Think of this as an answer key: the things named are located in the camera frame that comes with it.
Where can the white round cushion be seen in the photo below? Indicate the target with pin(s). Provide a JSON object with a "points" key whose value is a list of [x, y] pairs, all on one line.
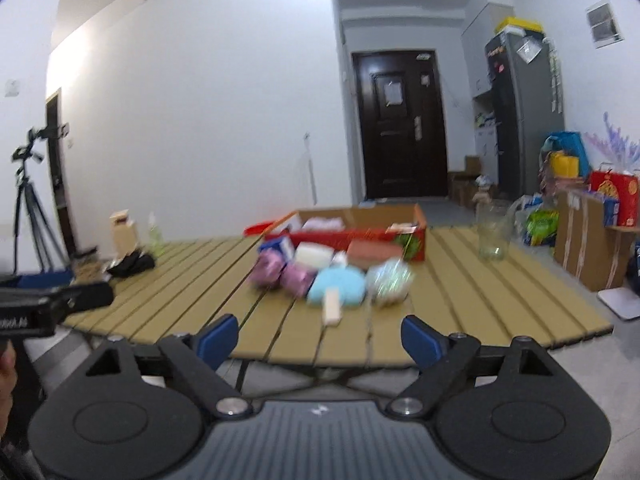
{"points": [[313, 255]]}

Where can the clear plastic bag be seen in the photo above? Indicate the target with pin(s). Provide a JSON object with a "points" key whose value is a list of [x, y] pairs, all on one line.
{"points": [[390, 280]]}

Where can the brown sponge block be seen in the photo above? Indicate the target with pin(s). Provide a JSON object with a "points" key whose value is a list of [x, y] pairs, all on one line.
{"points": [[371, 252]]}

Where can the purple satin pouch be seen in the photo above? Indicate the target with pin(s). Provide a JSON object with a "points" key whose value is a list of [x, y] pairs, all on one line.
{"points": [[267, 266], [298, 280]]}

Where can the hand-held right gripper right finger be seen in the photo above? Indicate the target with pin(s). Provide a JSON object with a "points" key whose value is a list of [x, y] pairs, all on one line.
{"points": [[419, 342]]}

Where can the green packet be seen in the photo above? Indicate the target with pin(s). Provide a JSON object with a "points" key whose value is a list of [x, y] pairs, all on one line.
{"points": [[542, 227]]}

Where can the large taped cardboard box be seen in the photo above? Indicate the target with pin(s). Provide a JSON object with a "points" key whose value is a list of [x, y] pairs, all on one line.
{"points": [[585, 240]]}

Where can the green spray bottle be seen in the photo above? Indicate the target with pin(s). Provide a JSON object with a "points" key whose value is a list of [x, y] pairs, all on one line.
{"points": [[156, 235]]}

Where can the black cloth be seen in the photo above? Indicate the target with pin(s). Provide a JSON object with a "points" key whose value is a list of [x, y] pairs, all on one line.
{"points": [[131, 264]]}

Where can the black tripod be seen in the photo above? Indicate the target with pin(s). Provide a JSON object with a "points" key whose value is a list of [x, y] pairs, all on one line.
{"points": [[30, 195]]}

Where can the blue shopping bag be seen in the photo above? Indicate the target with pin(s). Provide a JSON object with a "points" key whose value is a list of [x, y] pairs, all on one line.
{"points": [[567, 142]]}

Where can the purple flower decoration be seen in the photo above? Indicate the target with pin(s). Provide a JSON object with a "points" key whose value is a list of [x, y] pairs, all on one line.
{"points": [[615, 142]]}

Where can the person's left hand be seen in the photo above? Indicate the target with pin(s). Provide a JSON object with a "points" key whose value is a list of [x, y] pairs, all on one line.
{"points": [[6, 390]]}

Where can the yellow bag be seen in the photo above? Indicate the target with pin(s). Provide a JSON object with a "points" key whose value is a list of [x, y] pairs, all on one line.
{"points": [[565, 165]]}

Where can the blue and white packet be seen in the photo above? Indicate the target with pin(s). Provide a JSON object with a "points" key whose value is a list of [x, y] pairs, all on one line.
{"points": [[278, 247]]}

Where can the grey refrigerator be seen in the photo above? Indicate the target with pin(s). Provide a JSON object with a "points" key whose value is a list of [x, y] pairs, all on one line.
{"points": [[525, 120]]}

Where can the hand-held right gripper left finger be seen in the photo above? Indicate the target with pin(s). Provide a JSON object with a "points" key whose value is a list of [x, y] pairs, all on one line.
{"points": [[219, 341]]}

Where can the cream carton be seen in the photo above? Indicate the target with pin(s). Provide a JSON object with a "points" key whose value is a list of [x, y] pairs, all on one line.
{"points": [[123, 232]]}

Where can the white cabinet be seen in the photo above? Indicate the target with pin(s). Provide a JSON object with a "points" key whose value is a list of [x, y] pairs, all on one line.
{"points": [[482, 110]]}

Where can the dark brown door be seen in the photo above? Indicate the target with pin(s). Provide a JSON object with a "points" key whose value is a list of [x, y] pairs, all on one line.
{"points": [[400, 125]]}

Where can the red gift box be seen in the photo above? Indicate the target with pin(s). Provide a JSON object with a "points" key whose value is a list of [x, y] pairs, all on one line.
{"points": [[615, 195]]}

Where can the small brown plush toy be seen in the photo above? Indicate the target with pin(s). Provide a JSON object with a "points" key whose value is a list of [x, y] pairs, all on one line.
{"points": [[483, 192]]}

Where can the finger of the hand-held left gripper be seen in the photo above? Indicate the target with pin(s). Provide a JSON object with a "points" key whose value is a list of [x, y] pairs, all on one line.
{"points": [[85, 297]]}

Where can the stack of brown cartons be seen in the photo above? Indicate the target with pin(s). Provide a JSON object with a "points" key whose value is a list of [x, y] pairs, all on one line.
{"points": [[462, 182]]}

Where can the white flat board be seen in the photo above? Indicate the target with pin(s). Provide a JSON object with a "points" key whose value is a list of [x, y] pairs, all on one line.
{"points": [[620, 302]]}

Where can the yellow box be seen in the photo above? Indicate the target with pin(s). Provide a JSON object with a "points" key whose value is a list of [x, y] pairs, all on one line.
{"points": [[517, 25]]}

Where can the light blue plush toy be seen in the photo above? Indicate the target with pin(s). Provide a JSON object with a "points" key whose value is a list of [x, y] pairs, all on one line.
{"points": [[335, 285]]}

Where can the clear glass jar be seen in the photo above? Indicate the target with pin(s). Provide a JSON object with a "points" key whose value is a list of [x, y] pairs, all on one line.
{"points": [[492, 232]]}

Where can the red cardboard box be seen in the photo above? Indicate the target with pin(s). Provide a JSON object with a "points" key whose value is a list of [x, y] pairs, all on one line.
{"points": [[360, 235]]}

